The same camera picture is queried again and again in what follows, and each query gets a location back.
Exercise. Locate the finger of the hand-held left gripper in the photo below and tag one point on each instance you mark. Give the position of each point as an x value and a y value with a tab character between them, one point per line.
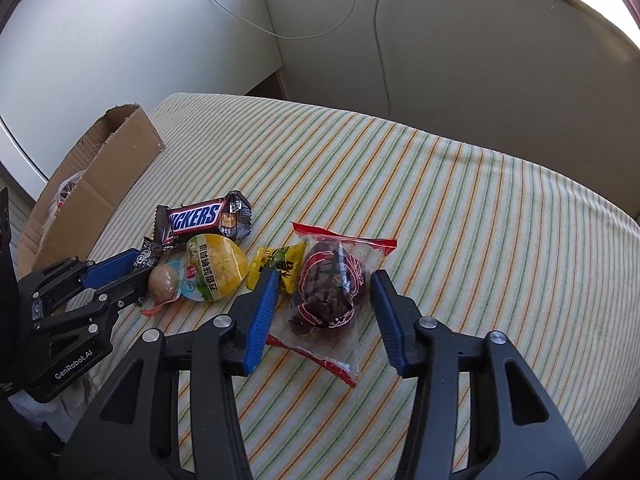
115	269
125	292

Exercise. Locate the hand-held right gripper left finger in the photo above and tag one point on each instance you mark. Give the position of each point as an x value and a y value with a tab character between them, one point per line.
262	310

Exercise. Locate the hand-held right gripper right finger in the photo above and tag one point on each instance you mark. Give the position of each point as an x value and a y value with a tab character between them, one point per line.
385	317

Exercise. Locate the small dark candy packet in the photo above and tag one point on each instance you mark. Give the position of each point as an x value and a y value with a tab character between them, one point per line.
146	255

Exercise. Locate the yellow candy packet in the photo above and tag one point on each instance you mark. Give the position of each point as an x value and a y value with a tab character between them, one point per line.
282	265

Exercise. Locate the round yellow-green egg packet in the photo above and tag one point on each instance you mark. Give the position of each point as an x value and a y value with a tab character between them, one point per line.
217	267

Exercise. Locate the large red-edged clear date packet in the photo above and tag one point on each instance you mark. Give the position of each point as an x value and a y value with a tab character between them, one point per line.
325	295

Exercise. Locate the brown cardboard box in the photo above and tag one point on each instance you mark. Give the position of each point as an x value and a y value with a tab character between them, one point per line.
115	175

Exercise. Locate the brown chocolate bar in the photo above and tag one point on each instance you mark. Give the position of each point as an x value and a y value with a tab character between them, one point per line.
197	219

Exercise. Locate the striped bedsheet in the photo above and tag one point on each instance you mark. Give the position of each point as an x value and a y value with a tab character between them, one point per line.
475	240

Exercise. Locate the white cabinet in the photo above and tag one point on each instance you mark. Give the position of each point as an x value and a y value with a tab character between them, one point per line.
125	45

